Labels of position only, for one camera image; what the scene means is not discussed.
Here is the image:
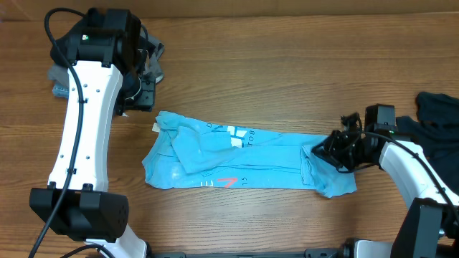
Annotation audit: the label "light blue t-shirt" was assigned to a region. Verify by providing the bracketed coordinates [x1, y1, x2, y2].
[142, 111, 356, 198]

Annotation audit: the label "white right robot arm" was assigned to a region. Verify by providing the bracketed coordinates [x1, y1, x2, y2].
[312, 130, 458, 257]

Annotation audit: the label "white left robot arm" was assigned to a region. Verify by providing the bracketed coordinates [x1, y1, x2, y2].
[29, 8, 156, 257]

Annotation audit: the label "folded blue jeans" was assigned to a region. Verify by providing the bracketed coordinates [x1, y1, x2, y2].
[52, 83, 69, 99]

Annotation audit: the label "folded grey garment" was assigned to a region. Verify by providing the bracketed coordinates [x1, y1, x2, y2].
[47, 35, 164, 91]

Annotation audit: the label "folded black shirt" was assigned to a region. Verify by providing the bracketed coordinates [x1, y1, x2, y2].
[50, 34, 76, 67]

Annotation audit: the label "dark navy garment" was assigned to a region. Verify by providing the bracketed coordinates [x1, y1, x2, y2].
[396, 92, 458, 192]

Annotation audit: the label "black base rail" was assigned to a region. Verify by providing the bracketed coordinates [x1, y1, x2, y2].
[146, 247, 354, 258]

